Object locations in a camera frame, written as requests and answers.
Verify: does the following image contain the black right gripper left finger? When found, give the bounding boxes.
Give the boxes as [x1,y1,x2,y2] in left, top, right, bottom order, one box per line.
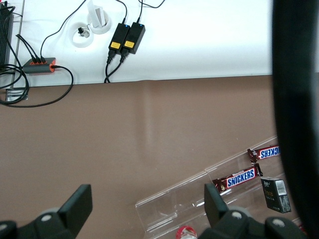
[33,184,93,239]

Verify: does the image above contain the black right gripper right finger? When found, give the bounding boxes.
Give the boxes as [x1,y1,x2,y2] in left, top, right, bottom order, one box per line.
[199,183,266,239]

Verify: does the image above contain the Snickers chocolate bar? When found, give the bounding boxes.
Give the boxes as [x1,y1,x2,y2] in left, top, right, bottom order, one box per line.
[211,163,264,195]
[247,145,281,162]

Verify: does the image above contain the red can with white lid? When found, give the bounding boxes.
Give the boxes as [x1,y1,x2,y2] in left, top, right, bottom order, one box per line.
[176,225,199,239]

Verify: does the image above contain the clear acrylic stepped shelf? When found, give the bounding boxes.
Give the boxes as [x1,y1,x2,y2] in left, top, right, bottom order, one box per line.
[135,135,307,239]

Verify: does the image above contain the small black carton box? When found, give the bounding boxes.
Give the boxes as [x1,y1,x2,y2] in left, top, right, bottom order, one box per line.
[260,176,292,214]

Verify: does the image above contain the grey orange USB hub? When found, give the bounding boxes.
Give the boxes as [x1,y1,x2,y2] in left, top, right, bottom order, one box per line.
[21,56,57,75]

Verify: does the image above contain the small black silver clip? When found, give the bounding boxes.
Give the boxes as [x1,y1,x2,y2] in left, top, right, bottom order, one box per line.
[77,26,90,38]

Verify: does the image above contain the black power adapter brick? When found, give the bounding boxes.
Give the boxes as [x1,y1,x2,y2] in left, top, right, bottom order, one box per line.
[108,22,131,54]
[121,21,147,55]

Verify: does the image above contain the black ribbed metal box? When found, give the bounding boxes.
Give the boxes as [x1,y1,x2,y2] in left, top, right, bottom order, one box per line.
[0,3,14,67]

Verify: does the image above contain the white folded card piece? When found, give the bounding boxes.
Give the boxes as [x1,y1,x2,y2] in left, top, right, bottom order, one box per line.
[87,0,105,28]

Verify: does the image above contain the black hub cable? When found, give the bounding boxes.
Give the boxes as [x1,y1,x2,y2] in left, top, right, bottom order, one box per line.
[0,64,74,108]
[19,34,41,63]
[39,0,88,60]
[16,34,35,63]

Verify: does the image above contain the silver metal bracket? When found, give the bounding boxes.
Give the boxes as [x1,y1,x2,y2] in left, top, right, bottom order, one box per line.
[5,87,29,102]

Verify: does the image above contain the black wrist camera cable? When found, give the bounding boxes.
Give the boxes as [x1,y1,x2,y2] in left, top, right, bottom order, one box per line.
[270,0,319,239]

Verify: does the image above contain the black adapter mains cord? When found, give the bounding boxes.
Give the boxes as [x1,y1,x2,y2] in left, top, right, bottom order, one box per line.
[104,49,129,84]
[103,48,118,84]

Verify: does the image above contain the black adapter output cord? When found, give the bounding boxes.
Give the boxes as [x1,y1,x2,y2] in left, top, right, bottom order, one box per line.
[136,0,165,24]
[113,0,128,25]

